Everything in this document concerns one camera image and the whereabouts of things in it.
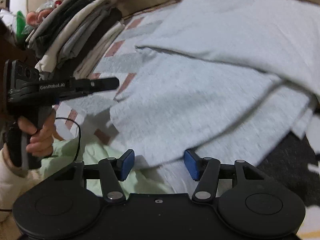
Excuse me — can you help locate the light grey t-shirt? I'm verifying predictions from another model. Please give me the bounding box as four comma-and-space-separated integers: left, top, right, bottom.
57, 0, 320, 196

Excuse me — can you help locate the person's left forearm sleeve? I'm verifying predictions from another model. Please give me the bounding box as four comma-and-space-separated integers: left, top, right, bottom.
1, 144, 42, 222

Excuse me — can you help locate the person's left hand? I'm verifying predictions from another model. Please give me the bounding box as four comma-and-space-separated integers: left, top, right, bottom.
17, 109, 56, 157

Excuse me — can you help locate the cream folded bottom garment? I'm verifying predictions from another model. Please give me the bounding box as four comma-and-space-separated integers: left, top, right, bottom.
73, 20, 125, 79

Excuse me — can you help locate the checkered floor rug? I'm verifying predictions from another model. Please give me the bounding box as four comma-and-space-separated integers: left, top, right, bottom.
44, 3, 319, 239

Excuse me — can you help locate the light green cloth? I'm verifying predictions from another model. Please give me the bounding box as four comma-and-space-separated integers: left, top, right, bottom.
37, 137, 173, 198

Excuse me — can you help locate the white waffle folded garment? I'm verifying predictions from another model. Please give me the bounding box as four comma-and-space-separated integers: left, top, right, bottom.
35, 0, 116, 73

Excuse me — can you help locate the grey-blue folded garment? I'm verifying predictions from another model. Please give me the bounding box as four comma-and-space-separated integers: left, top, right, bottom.
57, 3, 112, 64

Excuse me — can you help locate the dark teal folded garment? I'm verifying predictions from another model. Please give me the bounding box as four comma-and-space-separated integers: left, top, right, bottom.
29, 0, 93, 59

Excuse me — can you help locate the green plastic bag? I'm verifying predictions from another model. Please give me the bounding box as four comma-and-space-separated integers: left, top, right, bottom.
16, 10, 34, 37

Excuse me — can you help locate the grey folded top garment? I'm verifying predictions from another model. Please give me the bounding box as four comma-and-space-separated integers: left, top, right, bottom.
25, 0, 78, 44

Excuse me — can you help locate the grey rabbit plush toy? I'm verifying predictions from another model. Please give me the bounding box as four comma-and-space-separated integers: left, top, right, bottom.
26, 1, 55, 27

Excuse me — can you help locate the black cable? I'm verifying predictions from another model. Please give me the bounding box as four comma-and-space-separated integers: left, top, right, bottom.
0, 117, 82, 212

